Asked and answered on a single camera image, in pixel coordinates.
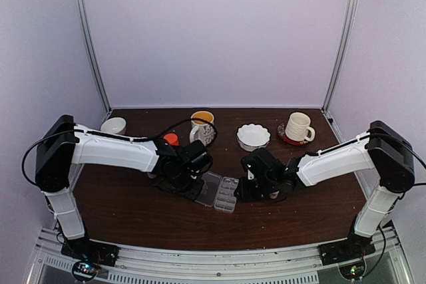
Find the white ceramic bowl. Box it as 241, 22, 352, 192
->
101, 117, 126, 135

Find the aluminium frame post right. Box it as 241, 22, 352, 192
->
321, 0, 359, 116

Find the aluminium frame post left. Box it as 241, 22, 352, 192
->
76, 0, 112, 115

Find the white ribbed cup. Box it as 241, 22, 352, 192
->
285, 112, 316, 142

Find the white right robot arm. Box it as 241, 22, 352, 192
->
234, 120, 415, 259

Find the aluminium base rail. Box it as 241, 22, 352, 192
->
27, 224, 407, 284

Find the white scalloped dish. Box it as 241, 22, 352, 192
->
236, 124, 271, 152

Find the yellow-lined patterned mug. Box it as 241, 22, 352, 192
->
189, 110, 216, 146

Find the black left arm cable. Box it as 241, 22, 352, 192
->
21, 118, 219, 188

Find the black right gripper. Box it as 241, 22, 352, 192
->
235, 176, 278, 201

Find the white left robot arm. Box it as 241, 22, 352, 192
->
35, 115, 213, 260

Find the clear plastic pill organizer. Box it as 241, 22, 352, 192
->
195, 172, 239, 213

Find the red saucer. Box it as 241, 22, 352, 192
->
277, 122, 310, 146

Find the aluminium frame post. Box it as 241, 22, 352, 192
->
321, 0, 359, 116
76, 0, 112, 115

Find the orange pill bottle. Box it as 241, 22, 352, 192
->
163, 132, 180, 146

